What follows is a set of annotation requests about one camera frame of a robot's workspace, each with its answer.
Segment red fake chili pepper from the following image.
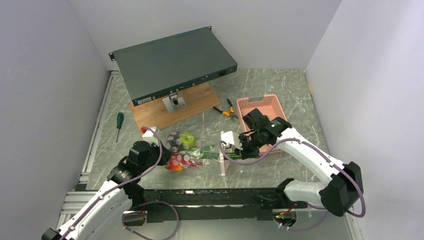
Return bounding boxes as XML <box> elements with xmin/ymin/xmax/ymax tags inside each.
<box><xmin>180</xmin><ymin>159</ymin><xmax>203</xmax><ymax>168</ymax></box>

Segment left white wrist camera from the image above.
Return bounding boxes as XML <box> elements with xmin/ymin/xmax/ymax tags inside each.
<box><xmin>140</xmin><ymin>126</ymin><xmax>160</xmax><ymax>146</ymax></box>

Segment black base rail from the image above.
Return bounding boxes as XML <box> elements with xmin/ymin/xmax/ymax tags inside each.
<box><xmin>132</xmin><ymin>187</ymin><xmax>306</xmax><ymax>223</ymax></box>

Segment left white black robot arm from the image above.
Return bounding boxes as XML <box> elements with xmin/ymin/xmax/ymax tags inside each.
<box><xmin>41</xmin><ymin>140</ymin><xmax>173</xmax><ymax>240</ymax></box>

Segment green fake chili pepper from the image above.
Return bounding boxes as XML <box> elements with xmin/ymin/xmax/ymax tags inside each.
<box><xmin>186</xmin><ymin>145</ymin><xmax>222</xmax><ymax>160</ymax></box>

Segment dark fake grape bunch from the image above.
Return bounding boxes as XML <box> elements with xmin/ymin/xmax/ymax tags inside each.
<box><xmin>165</xmin><ymin>131</ymin><xmax>183</xmax><ymax>153</ymax></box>

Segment green handled screwdriver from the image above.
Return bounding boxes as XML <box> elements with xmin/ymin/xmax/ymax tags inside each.
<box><xmin>115</xmin><ymin>112</ymin><xmax>124</xmax><ymax>143</ymax></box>

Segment orange black pliers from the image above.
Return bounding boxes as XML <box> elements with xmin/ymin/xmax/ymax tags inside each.
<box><xmin>213</xmin><ymin>98</ymin><xmax>239</xmax><ymax>122</ymax></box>

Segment brown wooden board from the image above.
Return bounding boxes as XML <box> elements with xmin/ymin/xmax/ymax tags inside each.
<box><xmin>129</xmin><ymin>82</ymin><xmax>221</xmax><ymax>130</ymax></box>

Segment metal bracket with knob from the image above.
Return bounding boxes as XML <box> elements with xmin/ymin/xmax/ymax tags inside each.
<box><xmin>162</xmin><ymin>92</ymin><xmax>187</xmax><ymax>113</ymax></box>

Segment aluminium frame rail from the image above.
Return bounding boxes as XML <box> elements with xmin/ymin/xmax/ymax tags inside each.
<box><xmin>57</xmin><ymin>70</ymin><xmax>121</xmax><ymax>227</ymax></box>

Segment clear zip top bag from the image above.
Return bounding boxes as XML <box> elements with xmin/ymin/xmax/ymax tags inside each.
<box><xmin>163</xmin><ymin>131</ymin><xmax>230</xmax><ymax>176</ymax></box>

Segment green fake apple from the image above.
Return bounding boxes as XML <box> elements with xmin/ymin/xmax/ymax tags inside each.
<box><xmin>179</xmin><ymin>132</ymin><xmax>197</xmax><ymax>150</ymax></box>

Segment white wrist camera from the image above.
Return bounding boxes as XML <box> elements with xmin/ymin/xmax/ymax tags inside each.
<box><xmin>220</xmin><ymin>131</ymin><xmax>242</xmax><ymax>152</ymax></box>
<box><xmin>140</xmin><ymin>126</ymin><xmax>160</xmax><ymax>146</ymax></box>

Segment dark grey rack server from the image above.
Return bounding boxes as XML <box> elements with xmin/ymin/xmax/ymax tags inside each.
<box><xmin>109</xmin><ymin>26</ymin><xmax>238</xmax><ymax>107</ymax></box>

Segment pink perforated plastic basket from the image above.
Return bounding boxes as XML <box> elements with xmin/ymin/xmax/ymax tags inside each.
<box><xmin>236</xmin><ymin>94</ymin><xmax>292</xmax><ymax>157</ymax></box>

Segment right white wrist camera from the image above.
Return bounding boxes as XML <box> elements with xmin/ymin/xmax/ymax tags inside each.
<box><xmin>220</xmin><ymin>131</ymin><xmax>242</xmax><ymax>152</ymax></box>

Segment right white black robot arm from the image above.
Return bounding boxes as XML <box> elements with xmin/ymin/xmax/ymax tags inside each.
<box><xmin>237</xmin><ymin>108</ymin><xmax>366</xmax><ymax>218</ymax></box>

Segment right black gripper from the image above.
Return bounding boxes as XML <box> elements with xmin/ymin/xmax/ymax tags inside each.
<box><xmin>233</xmin><ymin>130</ymin><xmax>265</xmax><ymax>159</ymax></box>

